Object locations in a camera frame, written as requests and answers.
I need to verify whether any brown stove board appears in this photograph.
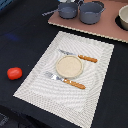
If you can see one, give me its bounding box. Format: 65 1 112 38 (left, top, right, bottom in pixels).
48 1 128 43

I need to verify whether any grey cooking pot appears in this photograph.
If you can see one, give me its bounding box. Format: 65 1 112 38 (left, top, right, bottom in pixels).
79 1 105 24

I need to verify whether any fork with wooden handle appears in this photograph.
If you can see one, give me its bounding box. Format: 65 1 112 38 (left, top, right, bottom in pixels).
45 72 86 89

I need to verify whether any beige bowl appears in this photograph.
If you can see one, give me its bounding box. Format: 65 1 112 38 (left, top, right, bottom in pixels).
119 5 128 30

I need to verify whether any grey frying pan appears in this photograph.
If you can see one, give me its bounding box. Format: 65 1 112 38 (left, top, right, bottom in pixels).
43 2 78 19

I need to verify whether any beige round plate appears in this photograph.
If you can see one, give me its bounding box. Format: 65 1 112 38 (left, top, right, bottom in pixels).
56 55 83 78

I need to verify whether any red sausage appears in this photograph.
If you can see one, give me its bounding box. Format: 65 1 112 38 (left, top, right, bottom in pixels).
7 67 22 80

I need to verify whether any white woven placemat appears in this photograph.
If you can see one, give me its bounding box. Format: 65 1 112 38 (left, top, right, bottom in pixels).
14 31 114 128

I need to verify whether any knife with wooden handle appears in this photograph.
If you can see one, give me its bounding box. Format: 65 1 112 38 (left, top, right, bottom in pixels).
59 49 98 63

